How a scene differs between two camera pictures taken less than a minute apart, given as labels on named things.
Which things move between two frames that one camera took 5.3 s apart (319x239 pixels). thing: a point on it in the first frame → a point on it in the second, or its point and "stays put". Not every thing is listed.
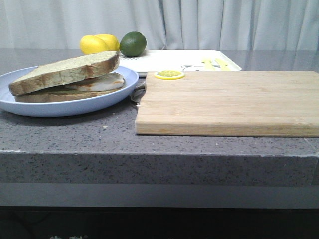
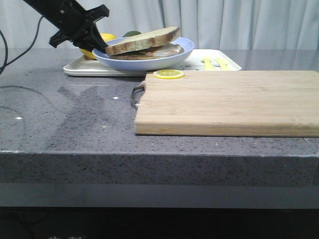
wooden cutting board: (278, 104) stays put
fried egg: (106, 81) → (164, 50)
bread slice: (61, 72) → (157, 38)
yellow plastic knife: (224, 65) stays put
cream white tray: (185, 60) → (201, 59)
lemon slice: (169, 74) stays put
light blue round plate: (8, 102) → (145, 64)
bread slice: (59, 95) → (136, 56)
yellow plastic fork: (208, 64) stays put
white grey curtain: (197, 25) stays put
